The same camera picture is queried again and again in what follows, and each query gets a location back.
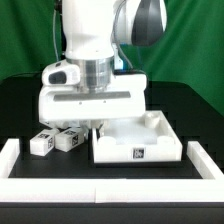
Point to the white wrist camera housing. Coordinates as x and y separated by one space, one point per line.
61 73

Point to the black camera stand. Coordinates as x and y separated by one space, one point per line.
59 42

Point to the green backdrop curtain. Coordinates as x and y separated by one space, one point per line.
191 50

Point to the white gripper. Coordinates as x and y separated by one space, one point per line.
124 97

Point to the white U-shaped fence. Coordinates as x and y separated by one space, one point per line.
208 188

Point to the white square table top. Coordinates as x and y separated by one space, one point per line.
148 138

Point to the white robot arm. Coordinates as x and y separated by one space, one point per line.
85 85

